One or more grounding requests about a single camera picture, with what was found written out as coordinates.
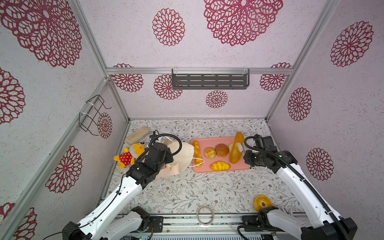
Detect yellow plush toy red dress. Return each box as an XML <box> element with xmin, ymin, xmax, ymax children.
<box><xmin>113</xmin><ymin>143</ymin><xmax>145</xmax><ymax>169</ymax></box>

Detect small round glazed bun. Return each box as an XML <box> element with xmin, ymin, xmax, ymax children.
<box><xmin>204</xmin><ymin>147</ymin><xmax>216</xmax><ymax>160</ymax></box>

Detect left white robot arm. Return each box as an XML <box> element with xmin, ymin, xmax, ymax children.
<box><xmin>62</xmin><ymin>153</ymin><xmax>173</xmax><ymax>240</ymax></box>

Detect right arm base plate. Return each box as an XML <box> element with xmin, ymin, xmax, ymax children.
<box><xmin>242</xmin><ymin>215</ymin><xmax>262</xmax><ymax>232</ymax></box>

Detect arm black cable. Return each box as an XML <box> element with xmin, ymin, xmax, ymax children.
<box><xmin>41</xmin><ymin>129</ymin><xmax>183</xmax><ymax>240</ymax></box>
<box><xmin>236</xmin><ymin>134</ymin><xmax>352</xmax><ymax>240</ymax></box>

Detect round orange fake bun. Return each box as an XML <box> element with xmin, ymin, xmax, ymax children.
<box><xmin>215</xmin><ymin>144</ymin><xmax>230</xmax><ymax>158</ymax></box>

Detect long twisted fake bread stick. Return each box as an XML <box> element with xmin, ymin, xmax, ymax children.
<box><xmin>192</xmin><ymin>141</ymin><xmax>204</xmax><ymax>168</ymax></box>

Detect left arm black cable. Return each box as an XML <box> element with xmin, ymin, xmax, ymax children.
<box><xmin>41</xmin><ymin>129</ymin><xmax>183</xmax><ymax>240</ymax></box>

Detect orange fake baguette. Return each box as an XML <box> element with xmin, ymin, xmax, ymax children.
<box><xmin>230</xmin><ymin>132</ymin><xmax>245</xmax><ymax>164</ymax></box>

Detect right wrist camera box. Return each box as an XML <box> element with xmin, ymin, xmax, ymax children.
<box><xmin>255</xmin><ymin>135</ymin><xmax>278</xmax><ymax>153</ymax></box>

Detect grey wall shelf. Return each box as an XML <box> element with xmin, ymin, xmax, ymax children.
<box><xmin>171</xmin><ymin>69</ymin><xmax>250</xmax><ymax>90</ymax></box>

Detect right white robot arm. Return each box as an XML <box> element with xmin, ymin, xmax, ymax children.
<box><xmin>244</xmin><ymin>150</ymin><xmax>358</xmax><ymax>240</ymax></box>

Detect steel tongs cream tips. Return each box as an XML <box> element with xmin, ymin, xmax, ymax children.
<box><xmin>237</xmin><ymin>143</ymin><xmax>246</xmax><ymax>155</ymax></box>

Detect pink plastic tray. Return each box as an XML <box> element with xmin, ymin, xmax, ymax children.
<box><xmin>190</xmin><ymin>137</ymin><xmax>250</xmax><ymax>173</ymax></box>

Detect clear tape roll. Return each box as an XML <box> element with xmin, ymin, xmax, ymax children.
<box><xmin>196</xmin><ymin>206</ymin><xmax>215</xmax><ymax>227</ymax></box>

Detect yellow fake croissant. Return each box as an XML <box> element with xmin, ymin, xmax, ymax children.
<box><xmin>210</xmin><ymin>161</ymin><xmax>231</xmax><ymax>172</ymax></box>

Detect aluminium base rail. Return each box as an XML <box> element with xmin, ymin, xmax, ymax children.
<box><xmin>122</xmin><ymin>211</ymin><xmax>295</xmax><ymax>240</ymax></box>

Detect white paper bag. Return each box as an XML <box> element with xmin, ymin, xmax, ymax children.
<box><xmin>156</xmin><ymin>137</ymin><xmax>195</xmax><ymax>179</ymax></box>

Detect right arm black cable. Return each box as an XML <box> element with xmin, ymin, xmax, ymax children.
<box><xmin>236</xmin><ymin>134</ymin><xmax>352</xmax><ymax>240</ymax></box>

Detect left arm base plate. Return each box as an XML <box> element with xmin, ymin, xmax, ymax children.
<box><xmin>133</xmin><ymin>216</ymin><xmax>164</xmax><ymax>234</ymax></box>

